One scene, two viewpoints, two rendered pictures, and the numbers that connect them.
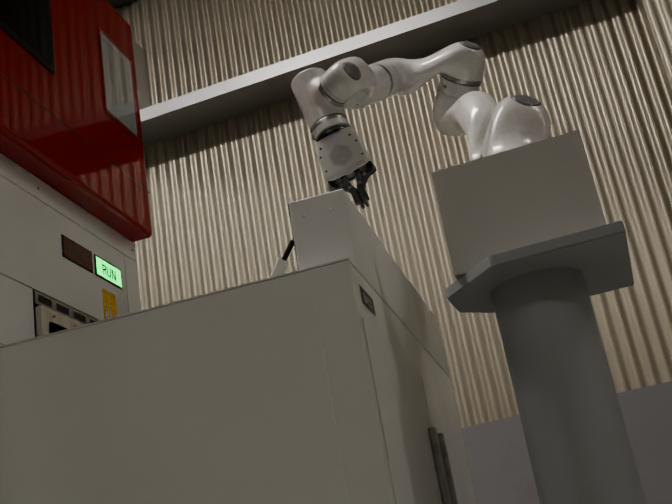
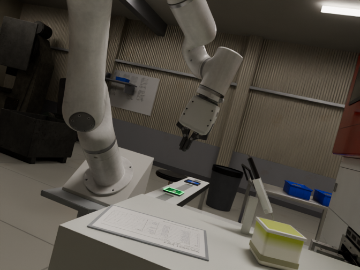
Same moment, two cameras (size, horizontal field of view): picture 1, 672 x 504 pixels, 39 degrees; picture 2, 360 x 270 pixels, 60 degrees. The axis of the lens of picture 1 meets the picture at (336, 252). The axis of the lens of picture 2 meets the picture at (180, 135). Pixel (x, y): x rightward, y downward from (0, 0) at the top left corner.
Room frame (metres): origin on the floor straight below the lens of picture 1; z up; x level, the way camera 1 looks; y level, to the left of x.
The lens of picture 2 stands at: (2.74, -0.04, 1.17)
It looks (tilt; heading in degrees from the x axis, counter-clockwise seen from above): 2 degrees down; 183
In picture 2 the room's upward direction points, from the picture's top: 15 degrees clockwise
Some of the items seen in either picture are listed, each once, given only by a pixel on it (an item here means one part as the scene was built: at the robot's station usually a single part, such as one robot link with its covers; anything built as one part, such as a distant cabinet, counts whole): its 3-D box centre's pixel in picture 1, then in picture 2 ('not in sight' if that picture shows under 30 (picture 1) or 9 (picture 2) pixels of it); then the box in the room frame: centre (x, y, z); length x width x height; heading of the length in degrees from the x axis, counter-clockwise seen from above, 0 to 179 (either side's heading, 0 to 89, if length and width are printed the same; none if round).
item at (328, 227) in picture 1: (363, 282); (178, 206); (1.66, -0.04, 0.89); 0.55 x 0.09 x 0.14; 168
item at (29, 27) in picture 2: not in sight; (20, 72); (-5.44, -5.17, 1.45); 1.49 x 1.33 x 2.91; 74
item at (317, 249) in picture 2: not in sight; (328, 256); (1.77, 0.44, 0.89); 0.08 x 0.03 x 0.03; 78
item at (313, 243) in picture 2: not in sight; (323, 248); (1.69, 0.46, 0.89); 0.08 x 0.03 x 0.03; 78
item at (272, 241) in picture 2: not in sight; (275, 243); (2.15, 0.15, 1.00); 0.07 x 0.07 x 0.07; 6
